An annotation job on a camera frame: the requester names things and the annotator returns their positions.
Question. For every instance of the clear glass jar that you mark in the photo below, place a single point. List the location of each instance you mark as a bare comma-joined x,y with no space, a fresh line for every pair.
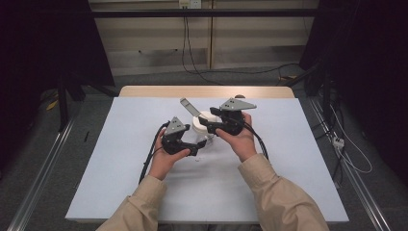
205,138

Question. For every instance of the black curtain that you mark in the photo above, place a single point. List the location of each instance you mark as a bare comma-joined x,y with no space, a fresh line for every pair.
45,48
369,64

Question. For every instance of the metal floor rail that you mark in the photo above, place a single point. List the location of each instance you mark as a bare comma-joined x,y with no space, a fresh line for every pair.
356,179
38,179

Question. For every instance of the dark round table grommet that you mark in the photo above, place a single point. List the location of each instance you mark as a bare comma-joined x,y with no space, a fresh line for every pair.
240,96

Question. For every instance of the white wall socket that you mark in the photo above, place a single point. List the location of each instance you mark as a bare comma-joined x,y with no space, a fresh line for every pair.
190,4

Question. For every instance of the yellow floor tape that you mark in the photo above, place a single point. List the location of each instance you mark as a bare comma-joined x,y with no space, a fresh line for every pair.
52,105

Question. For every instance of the wooden table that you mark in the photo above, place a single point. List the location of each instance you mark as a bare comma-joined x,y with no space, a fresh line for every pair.
160,91

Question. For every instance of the black horizontal bar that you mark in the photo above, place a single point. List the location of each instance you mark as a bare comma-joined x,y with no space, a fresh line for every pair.
205,12

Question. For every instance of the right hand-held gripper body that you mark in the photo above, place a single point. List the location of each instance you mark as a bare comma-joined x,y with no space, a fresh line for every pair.
235,104

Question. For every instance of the black metal stand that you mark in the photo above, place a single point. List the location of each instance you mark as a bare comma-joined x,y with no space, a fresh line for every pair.
326,96
63,106

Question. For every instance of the pale grey table mat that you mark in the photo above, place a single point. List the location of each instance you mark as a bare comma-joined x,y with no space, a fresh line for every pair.
288,160

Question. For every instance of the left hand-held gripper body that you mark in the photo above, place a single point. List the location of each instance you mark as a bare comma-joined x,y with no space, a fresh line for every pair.
175,126

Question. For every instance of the person's right hand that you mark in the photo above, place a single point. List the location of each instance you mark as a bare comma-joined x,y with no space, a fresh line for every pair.
243,144

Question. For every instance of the white power strip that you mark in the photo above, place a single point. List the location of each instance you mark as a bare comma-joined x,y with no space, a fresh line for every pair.
338,142

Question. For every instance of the person's left hand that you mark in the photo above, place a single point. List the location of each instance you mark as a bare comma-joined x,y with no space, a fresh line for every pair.
163,163

